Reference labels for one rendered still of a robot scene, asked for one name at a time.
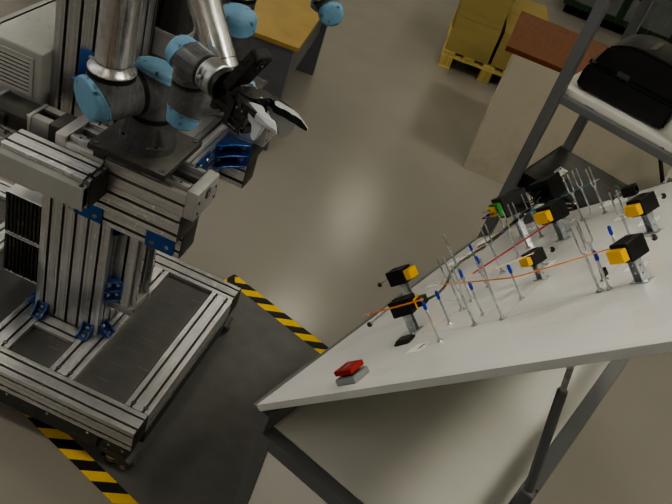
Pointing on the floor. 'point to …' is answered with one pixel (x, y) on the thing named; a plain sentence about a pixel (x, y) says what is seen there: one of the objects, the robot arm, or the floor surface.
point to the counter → (501, 142)
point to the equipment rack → (566, 84)
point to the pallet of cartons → (485, 34)
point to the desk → (287, 40)
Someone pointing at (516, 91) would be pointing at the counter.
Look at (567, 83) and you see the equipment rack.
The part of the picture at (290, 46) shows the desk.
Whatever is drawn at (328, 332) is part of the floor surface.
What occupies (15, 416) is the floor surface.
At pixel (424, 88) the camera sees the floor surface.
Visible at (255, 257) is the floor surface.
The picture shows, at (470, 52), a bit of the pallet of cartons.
